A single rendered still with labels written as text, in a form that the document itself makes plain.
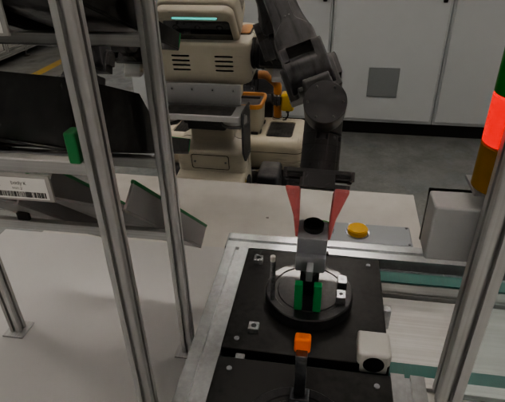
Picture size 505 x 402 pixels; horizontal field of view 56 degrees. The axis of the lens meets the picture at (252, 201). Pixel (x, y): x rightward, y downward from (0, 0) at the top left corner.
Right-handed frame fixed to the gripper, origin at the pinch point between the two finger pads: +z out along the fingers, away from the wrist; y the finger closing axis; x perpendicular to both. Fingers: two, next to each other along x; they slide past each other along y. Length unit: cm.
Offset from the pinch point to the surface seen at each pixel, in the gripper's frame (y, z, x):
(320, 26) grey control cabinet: -7, -142, 266
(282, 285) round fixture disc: -4.0, 9.2, 6.6
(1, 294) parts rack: -52, 16, 5
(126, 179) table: -54, -9, 60
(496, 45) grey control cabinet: 115, -135, 267
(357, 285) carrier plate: 8.2, 8.3, 10.8
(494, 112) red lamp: 15.7, -13.5, -24.3
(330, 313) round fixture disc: 3.8, 12.0, 2.0
